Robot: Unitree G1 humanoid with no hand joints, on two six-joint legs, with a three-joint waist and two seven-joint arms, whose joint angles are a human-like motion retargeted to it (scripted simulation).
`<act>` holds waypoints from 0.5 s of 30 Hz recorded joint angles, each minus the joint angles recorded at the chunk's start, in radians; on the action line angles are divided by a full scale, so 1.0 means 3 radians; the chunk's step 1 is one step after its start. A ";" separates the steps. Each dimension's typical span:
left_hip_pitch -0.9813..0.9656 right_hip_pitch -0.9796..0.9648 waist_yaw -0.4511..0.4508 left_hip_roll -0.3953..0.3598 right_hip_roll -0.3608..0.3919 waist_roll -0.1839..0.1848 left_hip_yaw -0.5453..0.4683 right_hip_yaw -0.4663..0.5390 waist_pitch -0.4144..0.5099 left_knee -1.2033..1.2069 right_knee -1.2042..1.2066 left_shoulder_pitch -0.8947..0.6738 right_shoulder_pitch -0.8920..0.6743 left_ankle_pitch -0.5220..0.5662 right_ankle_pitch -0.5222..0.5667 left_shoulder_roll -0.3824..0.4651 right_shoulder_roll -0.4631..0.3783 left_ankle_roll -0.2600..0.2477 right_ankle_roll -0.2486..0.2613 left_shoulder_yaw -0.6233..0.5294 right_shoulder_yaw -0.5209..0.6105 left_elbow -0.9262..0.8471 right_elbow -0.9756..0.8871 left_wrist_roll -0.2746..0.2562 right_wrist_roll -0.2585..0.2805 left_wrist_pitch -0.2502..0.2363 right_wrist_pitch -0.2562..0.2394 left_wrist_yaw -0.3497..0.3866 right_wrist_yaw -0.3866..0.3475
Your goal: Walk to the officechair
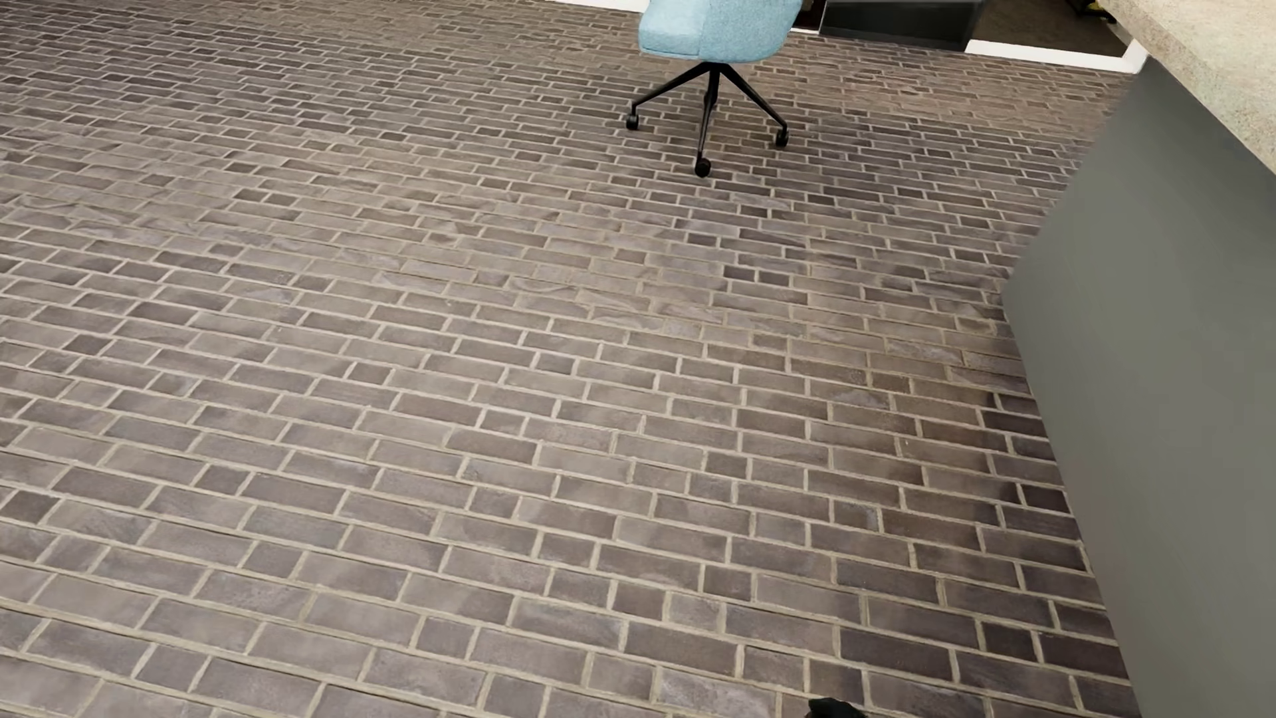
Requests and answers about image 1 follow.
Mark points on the dark grey cabinet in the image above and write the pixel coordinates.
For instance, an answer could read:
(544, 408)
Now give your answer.
(897, 18)

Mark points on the grey counter with stone top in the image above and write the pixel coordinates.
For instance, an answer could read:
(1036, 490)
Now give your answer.
(1156, 379)

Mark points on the light blue office chair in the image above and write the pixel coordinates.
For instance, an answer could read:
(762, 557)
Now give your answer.
(713, 30)

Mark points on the black robot foot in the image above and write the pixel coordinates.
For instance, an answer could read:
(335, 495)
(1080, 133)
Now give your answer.
(833, 709)

